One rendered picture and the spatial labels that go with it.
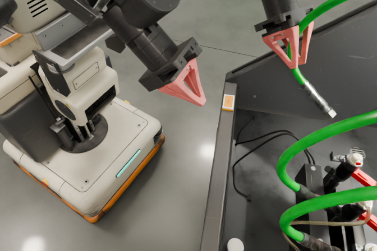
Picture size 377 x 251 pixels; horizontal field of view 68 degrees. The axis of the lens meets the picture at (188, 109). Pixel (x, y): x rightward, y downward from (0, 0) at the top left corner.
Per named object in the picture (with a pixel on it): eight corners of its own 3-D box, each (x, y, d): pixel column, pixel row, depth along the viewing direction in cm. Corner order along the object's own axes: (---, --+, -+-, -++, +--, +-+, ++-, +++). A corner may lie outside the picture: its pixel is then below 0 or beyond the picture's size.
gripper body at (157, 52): (182, 71, 39) (146, 29, 36) (144, 89, 47) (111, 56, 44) (202, 45, 43) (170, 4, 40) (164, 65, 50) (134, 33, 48)
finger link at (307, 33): (325, 57, 53) (311, 8, 52) (304, 67, 49) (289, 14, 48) (293, 64, 58) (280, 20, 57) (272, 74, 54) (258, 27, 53)
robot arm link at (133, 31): (116, -4, 44) (91, 18, 41) (135, -25, 38) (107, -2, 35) (147, 32, 46) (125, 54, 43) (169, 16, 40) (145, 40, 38)
